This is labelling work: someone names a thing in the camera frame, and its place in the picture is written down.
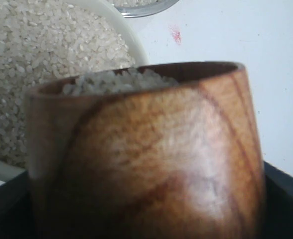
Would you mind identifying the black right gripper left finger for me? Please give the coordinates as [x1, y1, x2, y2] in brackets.
[0, 172, 34, 239]

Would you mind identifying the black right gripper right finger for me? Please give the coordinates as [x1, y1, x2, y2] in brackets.
[261, 162, 293, 239]

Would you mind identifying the brown wooden cup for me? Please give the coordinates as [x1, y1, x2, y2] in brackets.
[24, 62, 266, 239]

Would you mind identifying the white ceramic bowl with rice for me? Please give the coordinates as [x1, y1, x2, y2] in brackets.
[0, 0, 150, 180]

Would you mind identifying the steel plate with rice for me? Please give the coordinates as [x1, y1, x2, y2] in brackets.
[108, 0, 178, 18]

